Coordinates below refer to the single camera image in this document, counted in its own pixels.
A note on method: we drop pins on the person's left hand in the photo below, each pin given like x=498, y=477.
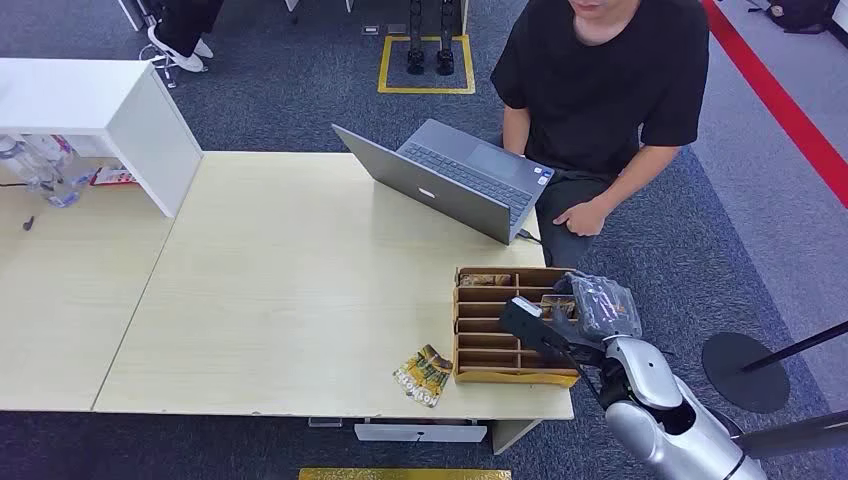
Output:
x=584, y=217

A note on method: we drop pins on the brown card with picture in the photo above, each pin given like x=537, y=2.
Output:
x=555, y=305

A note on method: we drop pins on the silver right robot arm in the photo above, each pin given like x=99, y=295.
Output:
x=652, y=404

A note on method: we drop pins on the person's right forearm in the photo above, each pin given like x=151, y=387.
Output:
x=515, y=132

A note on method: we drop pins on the person's left forearm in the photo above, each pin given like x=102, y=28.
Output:
x=639, y=175

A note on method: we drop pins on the brown patterned card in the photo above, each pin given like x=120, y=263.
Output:
x=484, y=279

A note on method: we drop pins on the seated person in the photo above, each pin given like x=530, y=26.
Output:
x=596, y=86

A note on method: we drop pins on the wooden card organizer box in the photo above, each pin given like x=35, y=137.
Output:
x=487, y=344

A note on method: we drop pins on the dark brown printed card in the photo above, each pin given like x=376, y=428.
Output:
x=437, y=359

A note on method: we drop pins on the yellow green printed card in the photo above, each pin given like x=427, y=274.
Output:
x=417, y=384

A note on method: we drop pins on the person with white shoes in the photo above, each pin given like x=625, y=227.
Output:
x=182, y=30

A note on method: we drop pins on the grey laptop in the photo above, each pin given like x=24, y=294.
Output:
x=440, y=182

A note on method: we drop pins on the red floor tape line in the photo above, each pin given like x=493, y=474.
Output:
x=775, y=99

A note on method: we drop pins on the black round base stand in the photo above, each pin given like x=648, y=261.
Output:
x=742, y=378

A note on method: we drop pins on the black robot leg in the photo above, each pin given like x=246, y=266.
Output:
x=445, y=40
x=415, y=40

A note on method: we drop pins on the white desk leg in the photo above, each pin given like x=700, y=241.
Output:
x=513, y=434

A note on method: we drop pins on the yellow floor tape square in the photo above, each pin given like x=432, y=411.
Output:
x=383, y=66

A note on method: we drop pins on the floor socket plate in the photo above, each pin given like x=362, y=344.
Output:
x=397, y=28
x=370, y=30

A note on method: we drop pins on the black backpack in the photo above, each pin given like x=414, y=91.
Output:
x=798, y=13

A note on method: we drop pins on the black pole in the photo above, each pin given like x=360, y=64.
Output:
x=795, y=434

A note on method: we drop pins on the gold strip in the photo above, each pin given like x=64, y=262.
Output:
x=404, y=474

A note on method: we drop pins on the metal chair base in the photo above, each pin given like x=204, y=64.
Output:
x=162, y=65

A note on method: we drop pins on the red white packet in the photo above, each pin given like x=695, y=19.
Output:
x=112, y=176

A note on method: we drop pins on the white desk shelf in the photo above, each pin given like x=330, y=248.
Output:
x=99, y=99

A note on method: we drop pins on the clear plastic bottle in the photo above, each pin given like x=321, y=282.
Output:
x=23, y=166
x=60, y=179

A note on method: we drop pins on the small black clip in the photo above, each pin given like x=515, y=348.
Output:
x=28, y=223

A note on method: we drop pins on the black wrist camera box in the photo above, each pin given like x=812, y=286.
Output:
x=530, y=323

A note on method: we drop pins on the white under-desk bracket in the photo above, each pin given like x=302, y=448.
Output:
x=420, y=432

